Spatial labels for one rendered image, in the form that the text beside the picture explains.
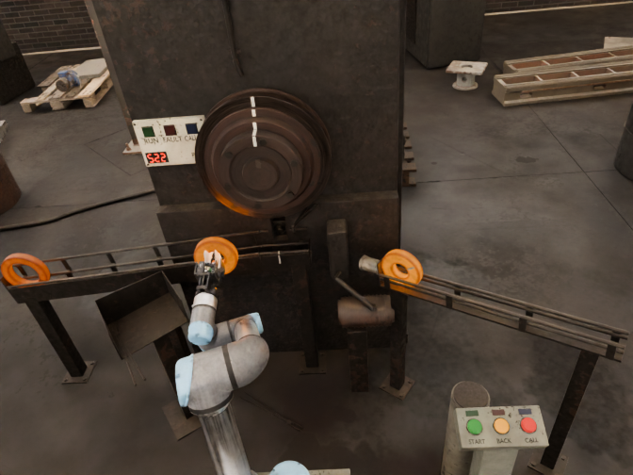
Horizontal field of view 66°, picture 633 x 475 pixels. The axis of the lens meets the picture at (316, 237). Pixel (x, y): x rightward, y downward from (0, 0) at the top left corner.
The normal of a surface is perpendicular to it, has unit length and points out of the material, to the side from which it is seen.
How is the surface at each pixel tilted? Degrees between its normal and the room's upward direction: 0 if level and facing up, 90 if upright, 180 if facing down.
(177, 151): 90
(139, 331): 5
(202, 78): 90
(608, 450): 1
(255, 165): 90
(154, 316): 5
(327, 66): 90
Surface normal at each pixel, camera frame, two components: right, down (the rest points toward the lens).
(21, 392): -0.09, -0.80
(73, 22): -0.01, 0.61
